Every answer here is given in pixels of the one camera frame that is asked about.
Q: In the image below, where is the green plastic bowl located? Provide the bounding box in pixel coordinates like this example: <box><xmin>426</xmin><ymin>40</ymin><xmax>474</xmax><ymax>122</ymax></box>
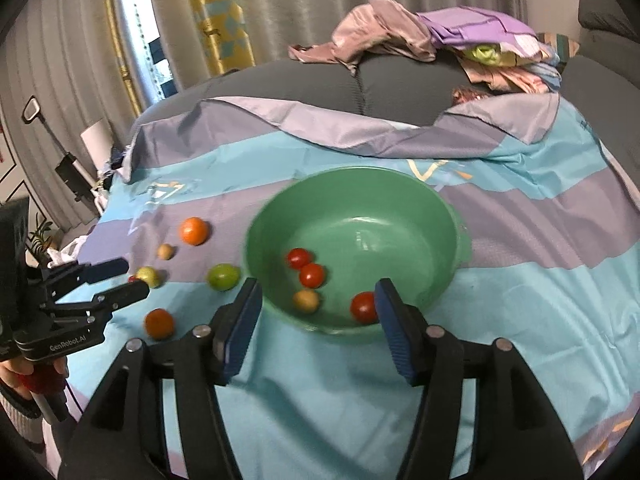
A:
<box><xmin>243</xmin><ymin>166</ymin><xmax>473</xmax><ymax>345</ymax></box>

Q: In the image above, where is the yellow patterned curtain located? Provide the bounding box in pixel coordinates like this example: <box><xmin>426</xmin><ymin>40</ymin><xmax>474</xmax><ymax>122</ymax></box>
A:
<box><xmin>181</xmin><ymin>0</ymin><xmax>257</xmax><ymax>75</ymax></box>

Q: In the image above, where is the person's left hand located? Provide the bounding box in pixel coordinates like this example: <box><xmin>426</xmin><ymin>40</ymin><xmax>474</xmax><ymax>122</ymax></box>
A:
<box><xmin>0</xmin><ymin>356</ymin><xmax>69</xmax><ymax>397</ymax></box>

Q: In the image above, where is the grey sofa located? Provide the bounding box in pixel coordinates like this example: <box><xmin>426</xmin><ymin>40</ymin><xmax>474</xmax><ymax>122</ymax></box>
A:
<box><xmin>120</xmin><ymin>0</ymin><xmax>640</xmax><ymax>191</ymax></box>

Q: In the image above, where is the window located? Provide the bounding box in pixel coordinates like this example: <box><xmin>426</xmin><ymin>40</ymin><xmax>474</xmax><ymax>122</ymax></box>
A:
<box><xmin>106</xmin><ymin>0</ymin><xmax>177</xmax><ymax>108</ymax></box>

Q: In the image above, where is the black stick vacuum cleaner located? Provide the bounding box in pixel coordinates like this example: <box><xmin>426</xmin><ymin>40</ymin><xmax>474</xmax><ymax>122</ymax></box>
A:
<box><xmin>21</xmin><ymin>96</ymin><xmax>102</xmax><ymax>211</ymax></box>

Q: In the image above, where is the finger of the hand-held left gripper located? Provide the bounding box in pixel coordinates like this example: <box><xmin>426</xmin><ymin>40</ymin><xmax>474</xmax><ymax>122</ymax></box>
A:
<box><xmin>52</xmin><ymin>280</ymin><xmax>151</xmax><ymax>320</ymax></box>
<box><xmin>41</xmin><ymin>258</ymin><xmax>130</xmax><ymax>302</ymax></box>

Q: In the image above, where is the purple cloth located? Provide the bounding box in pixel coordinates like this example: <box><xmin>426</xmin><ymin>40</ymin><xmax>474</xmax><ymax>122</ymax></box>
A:
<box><xmin>417</xmin><ymin>6</ymin><xmax>539</xmax><ymax>52</ymax></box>

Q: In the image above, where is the striped pillow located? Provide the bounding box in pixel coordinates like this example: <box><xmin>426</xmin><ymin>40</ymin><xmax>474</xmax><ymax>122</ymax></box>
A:
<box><xmin>537</xmin><ymin>32</ymin><xmax>581</xmax><ymax>62</ymax></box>

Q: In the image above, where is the orange tangerine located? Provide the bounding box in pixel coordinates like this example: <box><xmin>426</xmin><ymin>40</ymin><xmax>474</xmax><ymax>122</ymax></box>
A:
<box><xmin>180</xmin><ymin>216</ymin><xmax>210</xmax><ymax>246</ymax></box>

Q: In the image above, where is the grey pleated curtain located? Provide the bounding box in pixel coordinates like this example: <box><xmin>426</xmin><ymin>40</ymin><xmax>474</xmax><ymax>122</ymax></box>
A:
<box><xmin>0</xmin><ymin>0</ymin><xmax>138</xmax><ymax>233</ymax></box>

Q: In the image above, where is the orange-red tomato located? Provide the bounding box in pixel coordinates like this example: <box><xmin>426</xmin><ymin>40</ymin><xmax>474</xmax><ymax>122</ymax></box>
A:
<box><xmin>144</xmin><ymin>308</ymin><xmax>175</xmax><ymax>340</ymax></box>

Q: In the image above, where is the green lime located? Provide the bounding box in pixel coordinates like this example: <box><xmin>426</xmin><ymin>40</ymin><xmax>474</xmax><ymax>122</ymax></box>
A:
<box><xmin>208</xmin><ymin>263</ymin><xmax>241</xmax><ymax>291</ymax></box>

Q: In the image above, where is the white plastic bag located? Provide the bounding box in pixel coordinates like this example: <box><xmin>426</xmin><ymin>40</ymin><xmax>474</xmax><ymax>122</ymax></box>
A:
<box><xmin>46</xmin><ymin>237</ymin><xmax>89</xmax><ymax>267</ymax></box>

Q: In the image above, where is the white board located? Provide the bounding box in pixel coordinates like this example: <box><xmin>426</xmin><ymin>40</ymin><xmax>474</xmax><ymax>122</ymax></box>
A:
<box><xmin>80</xmin><ymin>118</ymin><xmax>119</xmax><ymax>177</ymax></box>

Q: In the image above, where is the peach printed cloth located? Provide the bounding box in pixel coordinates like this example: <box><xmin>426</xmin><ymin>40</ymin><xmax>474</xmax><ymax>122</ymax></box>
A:
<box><xmin>459</xmin><ymin>42</ymin><xmax>564</xmax><ymax>94</ymax></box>

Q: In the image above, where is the potted plant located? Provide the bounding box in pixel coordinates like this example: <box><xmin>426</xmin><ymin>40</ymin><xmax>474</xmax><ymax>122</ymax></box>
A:
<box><xmin>26</xmin><ymin>214</ymin><xmax>62</xmax><ymax>257</ymax></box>

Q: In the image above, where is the yellow-green cloth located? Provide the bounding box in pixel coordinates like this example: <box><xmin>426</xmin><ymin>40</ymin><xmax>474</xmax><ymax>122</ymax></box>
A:
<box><xmin>471</xmin><ymin>44</ymin><xmax>502</xmax><ymax>64</ymax></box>

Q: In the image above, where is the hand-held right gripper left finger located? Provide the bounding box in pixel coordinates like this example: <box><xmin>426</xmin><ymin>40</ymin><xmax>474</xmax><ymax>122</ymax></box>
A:
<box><xmin>59</xmin><ymin>277</ymin><xmax>263</xmax><ymax>480</ymax></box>

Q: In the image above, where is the yellow-green tomato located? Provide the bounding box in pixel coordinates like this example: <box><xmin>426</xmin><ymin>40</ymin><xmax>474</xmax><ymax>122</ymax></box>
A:
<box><xmin>136</xmin><ymin>266</ymin><xmax>163</xmax><ymax>289</ymax></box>

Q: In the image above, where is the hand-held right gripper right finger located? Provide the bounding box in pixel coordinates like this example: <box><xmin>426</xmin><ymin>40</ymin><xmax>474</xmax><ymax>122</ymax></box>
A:
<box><xmin>374</xmin><ymin>278</ymin><xmax>583</xmax><ymax>480</ymax></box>

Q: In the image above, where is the person's left forearm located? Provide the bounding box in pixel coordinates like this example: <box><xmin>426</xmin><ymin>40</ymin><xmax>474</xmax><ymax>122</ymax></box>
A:
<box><xmin>0</xmin><ymin>384</ymin><xmax>45</xmax><ymax>428</ymax></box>

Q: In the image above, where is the pink satin garment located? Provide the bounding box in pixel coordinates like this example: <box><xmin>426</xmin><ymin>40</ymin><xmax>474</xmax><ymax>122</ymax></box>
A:
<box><xmin>288</xmin><ymin>3</ymin><xmax>437</xmax><ymax>77</ymax></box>

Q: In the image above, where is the red patterned cloth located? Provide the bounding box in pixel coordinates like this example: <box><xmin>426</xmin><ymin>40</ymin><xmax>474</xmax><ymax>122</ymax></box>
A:
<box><xmin>452</xmin><ymin>85</ymin><xmax>490</xmax><ymax>104</ymax></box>

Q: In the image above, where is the tan cherry tomato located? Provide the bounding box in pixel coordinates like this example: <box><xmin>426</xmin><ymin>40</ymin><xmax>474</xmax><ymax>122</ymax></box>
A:
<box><xmin>293</xmin><ymin>289</ymin><xmax>321</xmax><ymax>315</ymax></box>

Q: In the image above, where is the blue and grey striped blanket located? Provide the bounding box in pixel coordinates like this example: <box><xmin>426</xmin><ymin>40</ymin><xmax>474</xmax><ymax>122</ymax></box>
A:
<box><xmin>75</xmin><ymin>92</ymin><xmax>640</xmax><ymax>480</ymax></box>

